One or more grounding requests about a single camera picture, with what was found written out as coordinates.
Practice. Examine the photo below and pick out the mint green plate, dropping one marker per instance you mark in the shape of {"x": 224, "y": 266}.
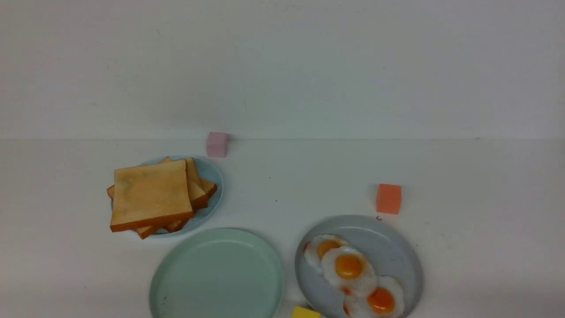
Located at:
{"x": 219, "y": 273}

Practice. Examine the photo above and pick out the orange foam cube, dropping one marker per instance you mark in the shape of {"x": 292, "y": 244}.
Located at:
{"x": 389, "y": 199}

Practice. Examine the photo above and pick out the light blue bread plate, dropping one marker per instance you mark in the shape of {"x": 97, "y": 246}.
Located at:
{"x": 202, "y": 168}

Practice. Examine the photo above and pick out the fried egg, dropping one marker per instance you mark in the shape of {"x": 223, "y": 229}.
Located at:
{"x": 318, "y": 246}
{"x": 386, "y": 301}
{"x": 348, "y": 270}

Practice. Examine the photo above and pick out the grey egg plate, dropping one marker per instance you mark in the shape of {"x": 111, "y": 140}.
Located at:
{"x": 389, "y": 253}

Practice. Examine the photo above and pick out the yellow foam cube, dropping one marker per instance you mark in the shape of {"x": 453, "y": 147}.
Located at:
{"x": 302, "y": 312}

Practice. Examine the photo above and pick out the pink foam cube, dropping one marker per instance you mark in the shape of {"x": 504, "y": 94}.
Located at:
{"x": 217, "y": 145}

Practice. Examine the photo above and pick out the toast slice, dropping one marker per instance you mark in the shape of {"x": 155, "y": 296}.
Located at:
{"x": 210, "y": 188}
{"x": 142, "y": 232}
{"x": 150, "y": 195}
{"x": 170, "y": 200}

